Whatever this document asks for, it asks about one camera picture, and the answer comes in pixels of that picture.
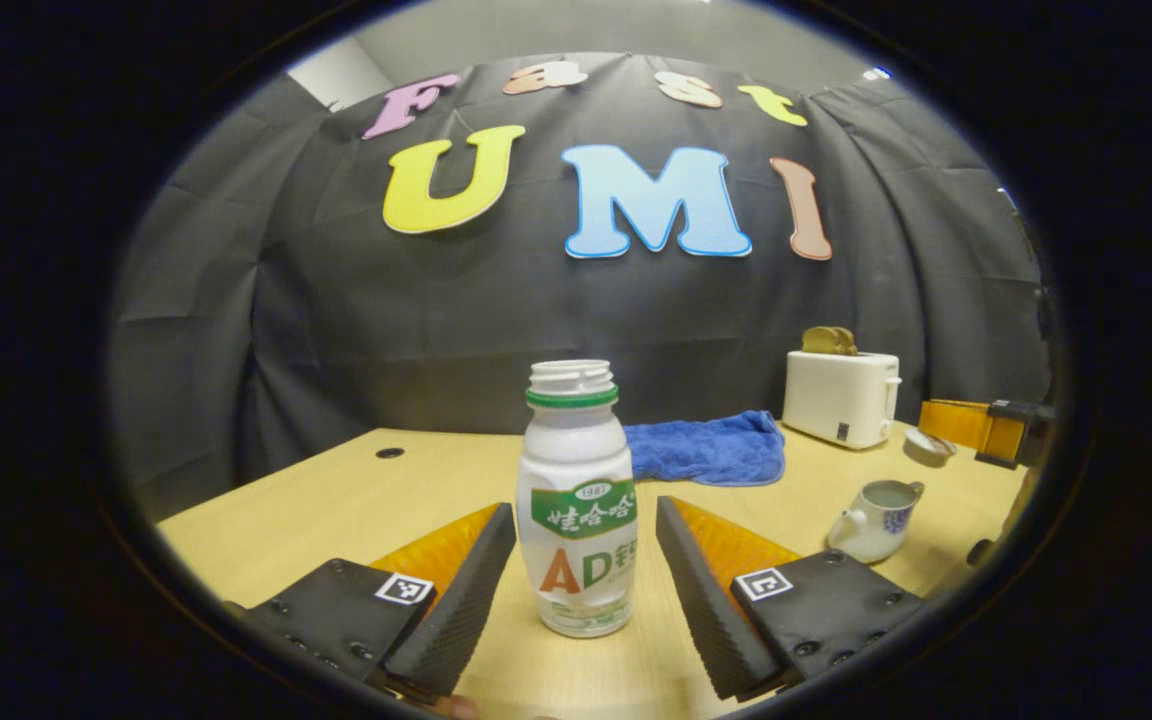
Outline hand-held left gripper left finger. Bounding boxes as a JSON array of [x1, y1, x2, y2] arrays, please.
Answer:
[[236, 502, 517, 701]]

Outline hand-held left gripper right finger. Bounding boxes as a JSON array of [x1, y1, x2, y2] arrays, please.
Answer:
[[656, 495, 927, 701]]

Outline white ceramic teacup lid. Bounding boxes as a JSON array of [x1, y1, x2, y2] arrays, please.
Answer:
[[902, 427, 959, 468]]

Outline white plastic water bottle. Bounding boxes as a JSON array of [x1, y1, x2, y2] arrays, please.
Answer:
[[516, 360, 639, 639]]

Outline white toaster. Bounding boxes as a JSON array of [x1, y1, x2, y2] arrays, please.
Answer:
[[782, 348, 903, 451]]

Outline blue towel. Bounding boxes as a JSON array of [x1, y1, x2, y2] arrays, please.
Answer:
[[624, 410, 787, 488]]

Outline black backdrop cloth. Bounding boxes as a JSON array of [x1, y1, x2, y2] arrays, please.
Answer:
[[106, 50, 1062, 521]]

